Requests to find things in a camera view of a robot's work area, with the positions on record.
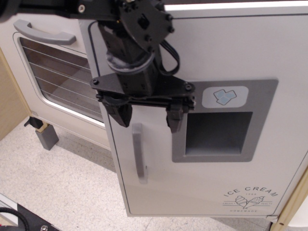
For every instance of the wooden side post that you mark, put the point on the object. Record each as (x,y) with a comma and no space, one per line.
(292,206)

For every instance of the grey kitchen leg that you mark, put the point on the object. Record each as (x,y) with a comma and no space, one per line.
(48,137)

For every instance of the white toy oven door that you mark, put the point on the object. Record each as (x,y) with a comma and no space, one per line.
(55,79)

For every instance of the black clamp on leg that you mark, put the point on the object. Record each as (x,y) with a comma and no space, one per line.
(34,122)

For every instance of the grey ice dispenser panel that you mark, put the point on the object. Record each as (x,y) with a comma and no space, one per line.
(226,123)

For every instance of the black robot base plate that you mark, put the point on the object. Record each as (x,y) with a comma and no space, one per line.
(35,222)

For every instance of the grey fridge door handle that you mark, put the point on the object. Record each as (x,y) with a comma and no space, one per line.
(137,139)

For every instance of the grey oven door handle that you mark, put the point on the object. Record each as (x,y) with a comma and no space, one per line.
(62,38)

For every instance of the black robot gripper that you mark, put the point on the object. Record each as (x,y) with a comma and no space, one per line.
(149,88)

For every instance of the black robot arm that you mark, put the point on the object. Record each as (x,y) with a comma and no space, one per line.
(134,31)

